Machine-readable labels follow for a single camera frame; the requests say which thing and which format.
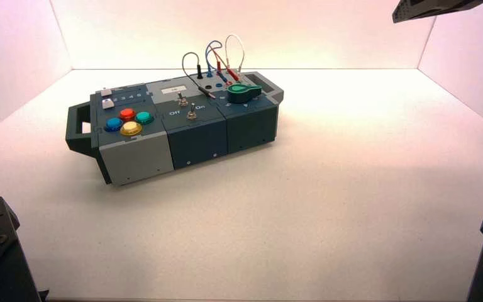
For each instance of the green rotary knob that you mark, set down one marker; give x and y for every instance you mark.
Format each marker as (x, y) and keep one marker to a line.
(243, 92)

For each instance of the white square keycap switch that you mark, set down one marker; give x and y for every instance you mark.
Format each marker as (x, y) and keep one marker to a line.
(106, 91)

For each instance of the red round push button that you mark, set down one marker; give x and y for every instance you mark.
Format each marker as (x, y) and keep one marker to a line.
(127, 114)

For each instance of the blue round push button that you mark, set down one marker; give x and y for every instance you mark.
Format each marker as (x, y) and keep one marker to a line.
(114, 124)

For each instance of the green round push button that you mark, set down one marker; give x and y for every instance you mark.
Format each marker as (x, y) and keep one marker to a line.
(144, 117)

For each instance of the metal toggle switch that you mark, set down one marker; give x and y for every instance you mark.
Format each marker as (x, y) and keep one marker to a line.
(191, 113)

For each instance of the yellow round push button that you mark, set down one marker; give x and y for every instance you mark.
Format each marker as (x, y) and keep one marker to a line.
(131, 128)

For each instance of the silver metal knob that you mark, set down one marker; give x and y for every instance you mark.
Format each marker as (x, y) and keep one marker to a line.
(181, 100)

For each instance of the white label plate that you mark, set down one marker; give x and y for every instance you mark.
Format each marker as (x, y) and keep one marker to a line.
(173, 89)

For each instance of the dark teal grey control box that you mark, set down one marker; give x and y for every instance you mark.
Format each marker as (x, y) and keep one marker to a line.
(200, 137)

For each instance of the white blue connector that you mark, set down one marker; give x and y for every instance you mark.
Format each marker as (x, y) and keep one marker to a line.
(107, 103)

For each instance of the dark overhead mount bracket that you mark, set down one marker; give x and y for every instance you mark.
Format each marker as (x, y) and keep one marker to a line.
(429, 8)

